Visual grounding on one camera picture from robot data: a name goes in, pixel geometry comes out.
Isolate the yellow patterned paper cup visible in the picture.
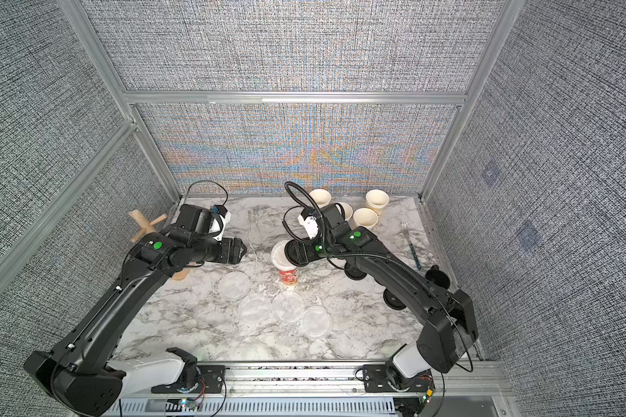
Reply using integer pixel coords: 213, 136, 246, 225
340, 203, 354, 221

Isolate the wooden mug tree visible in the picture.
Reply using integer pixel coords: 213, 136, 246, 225
128, 210, 191, 281

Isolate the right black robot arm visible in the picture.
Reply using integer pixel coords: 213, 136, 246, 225
285, 206, 478, 378

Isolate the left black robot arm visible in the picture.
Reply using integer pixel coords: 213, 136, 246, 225
24, 228, 247, 416

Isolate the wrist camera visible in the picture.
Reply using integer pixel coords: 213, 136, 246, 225
176, 204, 229, 242
297, 208, 323, 241

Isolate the black mug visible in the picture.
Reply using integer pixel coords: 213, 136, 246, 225
425, 264, 451, 289

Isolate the green handled fork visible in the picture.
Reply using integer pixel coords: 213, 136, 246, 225
401, 222, 422, 270

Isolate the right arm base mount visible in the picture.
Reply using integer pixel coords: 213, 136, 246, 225
356, 364, 436, 397

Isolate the red flower paper cup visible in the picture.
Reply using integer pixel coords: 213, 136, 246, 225
352, 208, 380, 231

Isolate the red patterned paper cup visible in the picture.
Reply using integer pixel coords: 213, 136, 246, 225
271, 240, 297, 286

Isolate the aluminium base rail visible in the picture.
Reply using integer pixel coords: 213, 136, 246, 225
101, 360, 520, 416

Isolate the back right paper cup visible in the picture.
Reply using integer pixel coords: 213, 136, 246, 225
365, 189, 391, 217

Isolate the black cup lid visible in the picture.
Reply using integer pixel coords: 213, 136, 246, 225
344, 263, 367, 281
383, 289, 406, 311
284, 240, 309, 267

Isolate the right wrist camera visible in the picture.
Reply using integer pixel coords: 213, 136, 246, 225
297, 208, 323, 241

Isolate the back left paper cup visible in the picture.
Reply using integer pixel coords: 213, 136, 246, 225
309, 189, 332, 208

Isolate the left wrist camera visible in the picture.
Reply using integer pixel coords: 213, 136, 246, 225
176, 204, 229, 242

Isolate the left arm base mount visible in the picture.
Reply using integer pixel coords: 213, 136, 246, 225
151, 365, 227, 394

